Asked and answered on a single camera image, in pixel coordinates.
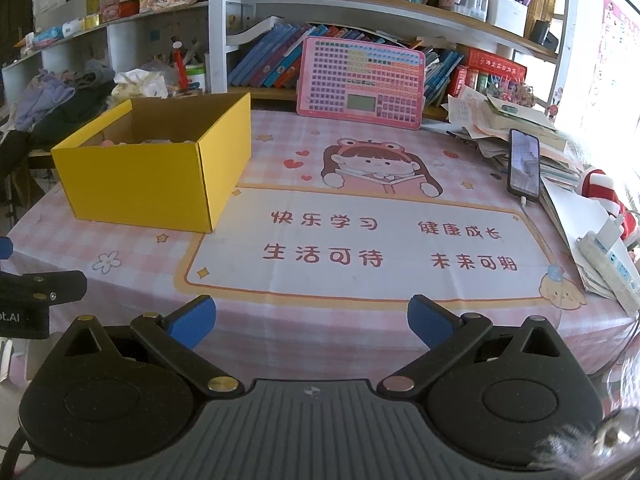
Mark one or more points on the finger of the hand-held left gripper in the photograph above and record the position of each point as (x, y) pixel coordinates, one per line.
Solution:
(4, 248)
(60, 284)

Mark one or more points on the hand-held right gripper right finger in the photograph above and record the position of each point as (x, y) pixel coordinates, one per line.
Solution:
(425, 318)

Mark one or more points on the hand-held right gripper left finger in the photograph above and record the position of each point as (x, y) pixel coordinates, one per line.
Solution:
(192, 321)

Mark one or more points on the yellow cardboard box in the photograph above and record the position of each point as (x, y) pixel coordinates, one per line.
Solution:
(140, 187)

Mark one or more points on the pink plush toy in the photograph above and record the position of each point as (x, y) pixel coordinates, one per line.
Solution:
(109, 143)

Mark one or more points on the pink printed tablecloth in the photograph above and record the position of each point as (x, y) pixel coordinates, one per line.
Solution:
(350, 285)

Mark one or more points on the pile of clothes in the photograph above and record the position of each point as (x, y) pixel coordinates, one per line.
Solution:
(60, 102)

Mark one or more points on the stack of white notebooks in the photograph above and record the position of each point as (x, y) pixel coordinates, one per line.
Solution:
(575, 215)

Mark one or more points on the black smartphone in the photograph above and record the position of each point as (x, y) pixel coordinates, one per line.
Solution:
(524, 165)

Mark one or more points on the grey fluffy pompom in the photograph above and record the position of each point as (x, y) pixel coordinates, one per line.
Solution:
(575, 442)

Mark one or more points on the white power strip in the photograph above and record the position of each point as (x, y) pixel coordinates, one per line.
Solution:
(617, 272)

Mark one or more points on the white plug charger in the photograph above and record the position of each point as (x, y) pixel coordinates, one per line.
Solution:
(611, 232)

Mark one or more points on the crumpled white plastic bag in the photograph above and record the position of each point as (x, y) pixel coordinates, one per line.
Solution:
(140, 85)

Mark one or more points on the blue tissue packet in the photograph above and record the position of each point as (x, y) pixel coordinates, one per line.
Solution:
(46, 39)

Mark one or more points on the pile of papers and books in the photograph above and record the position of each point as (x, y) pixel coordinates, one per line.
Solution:
(510, 120)

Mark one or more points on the red white plush toy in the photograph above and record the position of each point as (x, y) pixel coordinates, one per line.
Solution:
(597, 185)

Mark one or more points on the row of slanted books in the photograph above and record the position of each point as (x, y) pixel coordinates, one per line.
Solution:
(442, 77)

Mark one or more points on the green white pen cup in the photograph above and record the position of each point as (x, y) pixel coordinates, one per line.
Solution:
(196, 79)

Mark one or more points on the pink learning tablet board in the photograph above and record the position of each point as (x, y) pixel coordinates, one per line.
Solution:
(360, 80)

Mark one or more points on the white side shelf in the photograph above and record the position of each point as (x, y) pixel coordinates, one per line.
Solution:
(120, 27)

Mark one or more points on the red boxed book set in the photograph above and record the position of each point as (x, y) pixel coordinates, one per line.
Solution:
(492, 67)

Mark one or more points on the row of blue books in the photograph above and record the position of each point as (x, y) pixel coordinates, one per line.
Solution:
(265, 60)

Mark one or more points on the white bookshelf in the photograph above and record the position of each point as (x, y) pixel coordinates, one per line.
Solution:
(217, 35)

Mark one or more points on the black desk box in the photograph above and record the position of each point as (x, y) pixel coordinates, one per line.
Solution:
(544, 35)

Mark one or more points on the white storage box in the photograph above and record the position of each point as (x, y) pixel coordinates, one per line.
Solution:
(507, 15)

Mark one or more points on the row of brown books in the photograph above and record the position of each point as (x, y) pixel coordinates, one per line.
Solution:
(542, 0)

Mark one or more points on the pink wall poster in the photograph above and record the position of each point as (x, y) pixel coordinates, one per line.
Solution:
(615, 60)

